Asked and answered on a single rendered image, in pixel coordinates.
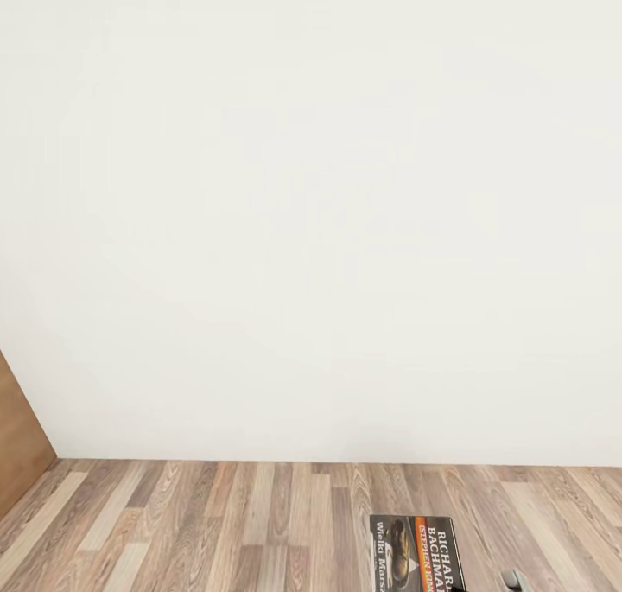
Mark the sliding door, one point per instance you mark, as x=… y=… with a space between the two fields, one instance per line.
x=25 y=452

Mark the hardback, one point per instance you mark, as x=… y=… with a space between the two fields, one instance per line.
x=414 y=553

